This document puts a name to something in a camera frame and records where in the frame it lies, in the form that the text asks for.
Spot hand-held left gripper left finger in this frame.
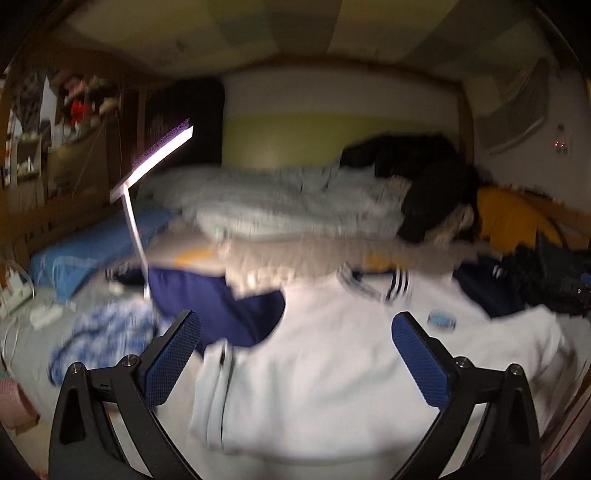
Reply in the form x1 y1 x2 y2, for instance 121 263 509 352
48 309 201 480

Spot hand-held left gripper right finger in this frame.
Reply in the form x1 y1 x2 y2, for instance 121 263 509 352
392 311 541 480

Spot white and navy varsity jacket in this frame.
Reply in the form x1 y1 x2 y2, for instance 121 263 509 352
106 263 571 455

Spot beige crumpled clothes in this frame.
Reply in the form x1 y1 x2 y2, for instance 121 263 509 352
425 205 476 243

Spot blue plaid cloth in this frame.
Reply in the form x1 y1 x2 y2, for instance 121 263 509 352
48 295 171 386

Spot white charger adapter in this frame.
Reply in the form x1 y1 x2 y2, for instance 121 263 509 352
30 305 63 329

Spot blue pillow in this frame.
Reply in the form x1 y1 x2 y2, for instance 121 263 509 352
30 210 174 303

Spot pink basket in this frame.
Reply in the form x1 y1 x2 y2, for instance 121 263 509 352
0 376 41 435

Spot yellow cloth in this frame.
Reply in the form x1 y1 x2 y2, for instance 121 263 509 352
475 187 559 250

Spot white extension socket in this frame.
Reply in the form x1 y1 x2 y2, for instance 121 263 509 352
0 270 33 319

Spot pale grey duvet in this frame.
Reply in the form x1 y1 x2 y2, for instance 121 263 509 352
139 164 411 241

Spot white desk lamp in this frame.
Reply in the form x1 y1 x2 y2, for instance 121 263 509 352
110 119 195 301

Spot cluttered wooden shelf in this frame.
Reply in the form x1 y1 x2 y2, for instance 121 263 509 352
0 69 144 217

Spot rolled white mosquito net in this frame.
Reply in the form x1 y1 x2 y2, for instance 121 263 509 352
471 55 555 155

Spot white wall power strip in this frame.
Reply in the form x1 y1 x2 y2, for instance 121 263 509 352
551 124 573 158

